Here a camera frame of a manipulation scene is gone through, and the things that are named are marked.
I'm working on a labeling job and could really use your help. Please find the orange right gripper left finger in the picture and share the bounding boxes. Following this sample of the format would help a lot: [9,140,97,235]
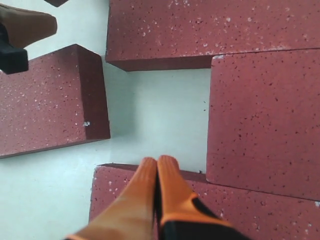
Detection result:
[65,157,157,240]

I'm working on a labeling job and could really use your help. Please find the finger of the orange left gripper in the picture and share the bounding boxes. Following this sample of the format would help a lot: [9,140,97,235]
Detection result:
[0,4,58,48]

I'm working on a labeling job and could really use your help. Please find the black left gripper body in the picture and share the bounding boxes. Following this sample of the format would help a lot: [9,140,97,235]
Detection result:
[0,23,29,75]

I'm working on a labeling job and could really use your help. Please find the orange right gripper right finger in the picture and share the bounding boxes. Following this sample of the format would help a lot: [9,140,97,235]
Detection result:
[156,155,240,240]

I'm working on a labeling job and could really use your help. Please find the red brick with white speck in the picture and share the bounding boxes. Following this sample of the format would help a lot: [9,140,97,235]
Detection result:
[44,0,68,8]

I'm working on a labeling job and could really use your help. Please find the red brick front large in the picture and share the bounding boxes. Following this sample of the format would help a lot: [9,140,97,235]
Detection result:
[206,49,320,201]

